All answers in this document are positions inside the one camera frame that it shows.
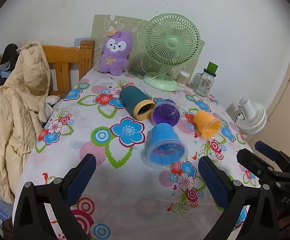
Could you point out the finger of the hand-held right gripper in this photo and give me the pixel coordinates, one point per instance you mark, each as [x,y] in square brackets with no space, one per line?
[266,149]
[251,161]

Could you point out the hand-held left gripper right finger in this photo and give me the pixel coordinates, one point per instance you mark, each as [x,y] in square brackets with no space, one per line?
[213,183]

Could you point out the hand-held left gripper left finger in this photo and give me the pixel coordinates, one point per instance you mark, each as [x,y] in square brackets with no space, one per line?
[81,178]

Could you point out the blue plastic cup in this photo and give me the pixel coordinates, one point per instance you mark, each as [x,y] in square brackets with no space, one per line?
[163,136]

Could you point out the orange plastic cup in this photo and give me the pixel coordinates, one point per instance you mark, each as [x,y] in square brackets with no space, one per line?
[205,122]

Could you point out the purple plastic cup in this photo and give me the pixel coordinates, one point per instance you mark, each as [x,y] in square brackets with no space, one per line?
[167,113]

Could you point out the teal cup with yellow rim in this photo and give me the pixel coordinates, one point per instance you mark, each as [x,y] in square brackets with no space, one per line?
[132,100]

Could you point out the floral tablecloth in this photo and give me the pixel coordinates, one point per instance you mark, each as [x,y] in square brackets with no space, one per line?
[104,160]

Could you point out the white clip fan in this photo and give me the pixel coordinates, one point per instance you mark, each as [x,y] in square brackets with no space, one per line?
[251,117]

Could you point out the glass jar mug green lid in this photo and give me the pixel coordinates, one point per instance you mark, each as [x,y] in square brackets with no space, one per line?
[205,85]

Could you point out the beige padded jacket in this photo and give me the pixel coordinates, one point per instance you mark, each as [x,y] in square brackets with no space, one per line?
[17,110]

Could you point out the cotton swab container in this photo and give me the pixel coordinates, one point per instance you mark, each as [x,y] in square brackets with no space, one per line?
[183,78]

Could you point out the wooden chair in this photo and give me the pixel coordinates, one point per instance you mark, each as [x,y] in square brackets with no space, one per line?
[67,62]

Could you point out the purple plush toy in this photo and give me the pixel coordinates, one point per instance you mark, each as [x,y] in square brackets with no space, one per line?
[114,55]

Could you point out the green desk fan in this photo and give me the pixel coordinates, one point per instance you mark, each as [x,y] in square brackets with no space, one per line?
[171,42]

